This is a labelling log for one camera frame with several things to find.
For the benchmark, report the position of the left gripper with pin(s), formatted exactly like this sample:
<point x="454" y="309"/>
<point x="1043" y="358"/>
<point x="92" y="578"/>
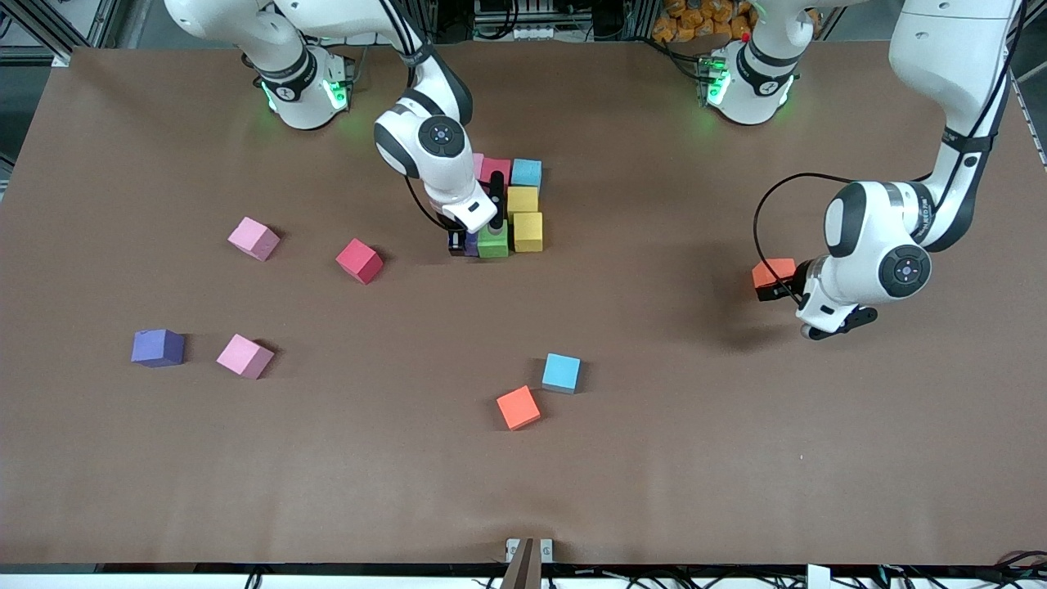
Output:
<point x="792" y="282"/>

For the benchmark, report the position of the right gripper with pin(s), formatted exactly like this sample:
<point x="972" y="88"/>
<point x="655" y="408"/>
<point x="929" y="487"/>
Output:
<point x="458" y="240"/>

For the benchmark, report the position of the purple foam cube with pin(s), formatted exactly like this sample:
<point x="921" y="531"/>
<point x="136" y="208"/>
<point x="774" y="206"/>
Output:
<point x="473" y="245"/>
<point x="158" y="348"/>

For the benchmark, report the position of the orange foam cube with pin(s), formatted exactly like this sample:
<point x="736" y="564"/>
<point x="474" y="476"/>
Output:
<point x="773" y="270"/>
<point x="518" y="407"/>

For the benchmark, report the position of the green foam cube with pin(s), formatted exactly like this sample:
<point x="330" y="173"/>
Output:
<point x="493" y="245"/>

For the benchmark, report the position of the yellow foam cube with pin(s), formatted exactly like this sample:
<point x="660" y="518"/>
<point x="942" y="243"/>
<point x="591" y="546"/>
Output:
<point x="528" y="232"/>
<point x="524" y="200"/>

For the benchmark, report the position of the pink foam cube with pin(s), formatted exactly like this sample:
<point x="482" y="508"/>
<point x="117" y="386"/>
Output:
<point x="253" y="239"/>
<point x="244" y="356"/>
<point x="478" y="164"/>

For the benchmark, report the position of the red foam cube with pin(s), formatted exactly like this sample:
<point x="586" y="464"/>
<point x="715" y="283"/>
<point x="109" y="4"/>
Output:
<point x="359" y="261"/>
<point x="499" y="169"/>

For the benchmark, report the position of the blue foam cube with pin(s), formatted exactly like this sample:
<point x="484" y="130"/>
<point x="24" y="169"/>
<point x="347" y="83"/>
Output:
<point x="561" y="373"/>
<point x="526" y="173"/>

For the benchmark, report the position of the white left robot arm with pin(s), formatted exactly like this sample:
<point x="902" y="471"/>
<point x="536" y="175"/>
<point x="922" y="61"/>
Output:
<point x="941" y="49"/>

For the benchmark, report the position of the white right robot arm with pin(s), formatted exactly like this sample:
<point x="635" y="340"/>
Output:
<point x="433" y="172"/>

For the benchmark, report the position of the brown paper table cover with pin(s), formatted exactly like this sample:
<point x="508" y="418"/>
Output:
<point x="736" y="458"/>

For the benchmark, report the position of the metal equipment rack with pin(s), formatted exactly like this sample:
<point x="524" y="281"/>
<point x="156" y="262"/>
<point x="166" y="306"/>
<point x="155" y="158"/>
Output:
<point x="523" y="33"/>

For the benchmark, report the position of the white power strip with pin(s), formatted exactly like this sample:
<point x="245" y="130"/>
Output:
<point x="353" y="39"/>

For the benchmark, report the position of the pile of orange objects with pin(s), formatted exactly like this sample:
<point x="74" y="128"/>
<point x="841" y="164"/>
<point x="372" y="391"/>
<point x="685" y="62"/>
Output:
<point x="695" y="20"/>

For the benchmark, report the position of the metal table edge bracket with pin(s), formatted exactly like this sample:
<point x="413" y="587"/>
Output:
<point x="527" y="550"/>

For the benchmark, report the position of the aluminium frame post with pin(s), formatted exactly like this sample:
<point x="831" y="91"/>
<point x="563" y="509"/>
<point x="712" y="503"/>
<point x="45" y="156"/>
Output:
<point x="1010" y="41"/>
<point x="57" y="45"/>

